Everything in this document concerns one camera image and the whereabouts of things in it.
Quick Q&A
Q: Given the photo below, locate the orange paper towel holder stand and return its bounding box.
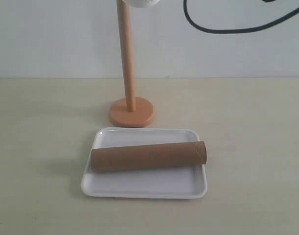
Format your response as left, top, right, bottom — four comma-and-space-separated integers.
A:
109, 0, 154, 128

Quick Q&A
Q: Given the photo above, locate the brown cardboard tube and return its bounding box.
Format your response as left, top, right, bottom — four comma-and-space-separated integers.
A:
90, 141, 207, 172

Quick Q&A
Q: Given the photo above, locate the white patterned paper towel roll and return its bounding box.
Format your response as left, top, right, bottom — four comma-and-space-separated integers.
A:
123, 0, 160, 8

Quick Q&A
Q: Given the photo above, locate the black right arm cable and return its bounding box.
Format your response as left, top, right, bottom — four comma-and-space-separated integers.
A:
183, 0, 299, 33

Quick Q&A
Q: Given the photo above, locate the white rectangular plastic tray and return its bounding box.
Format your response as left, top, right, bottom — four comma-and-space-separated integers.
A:
81, 127, 207, 199

